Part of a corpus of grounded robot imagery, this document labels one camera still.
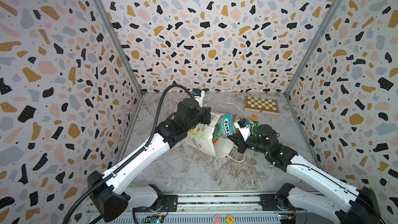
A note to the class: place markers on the wooden folding chess board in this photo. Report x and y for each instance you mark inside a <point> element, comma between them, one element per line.
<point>261,105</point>

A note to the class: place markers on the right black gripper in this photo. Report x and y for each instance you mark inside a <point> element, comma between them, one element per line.
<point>238,140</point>

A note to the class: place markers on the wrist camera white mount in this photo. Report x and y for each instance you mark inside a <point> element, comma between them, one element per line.
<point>243,127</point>
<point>198,95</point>

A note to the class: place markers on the yellow number block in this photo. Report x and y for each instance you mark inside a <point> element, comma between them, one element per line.
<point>229,219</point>

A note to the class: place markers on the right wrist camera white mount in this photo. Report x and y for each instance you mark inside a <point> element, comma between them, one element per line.
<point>243,127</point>

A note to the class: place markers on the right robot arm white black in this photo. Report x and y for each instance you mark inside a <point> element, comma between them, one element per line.
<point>336,200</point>

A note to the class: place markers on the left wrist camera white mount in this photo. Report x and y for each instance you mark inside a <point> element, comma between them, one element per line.
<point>198,95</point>

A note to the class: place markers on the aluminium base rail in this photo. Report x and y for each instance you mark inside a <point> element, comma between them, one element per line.
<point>213,207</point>

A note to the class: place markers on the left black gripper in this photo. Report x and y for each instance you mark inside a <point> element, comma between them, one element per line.
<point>205,111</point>

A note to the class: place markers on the teal mint candy packet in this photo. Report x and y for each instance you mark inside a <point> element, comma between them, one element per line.
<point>225,126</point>

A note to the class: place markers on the green lemon candy packet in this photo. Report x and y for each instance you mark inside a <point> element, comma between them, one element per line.
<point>253,124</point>

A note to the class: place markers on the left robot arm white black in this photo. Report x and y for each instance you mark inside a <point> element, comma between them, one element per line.
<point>109,190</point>

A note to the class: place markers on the white paper gift bag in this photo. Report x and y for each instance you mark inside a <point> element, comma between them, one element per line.
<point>201,138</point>

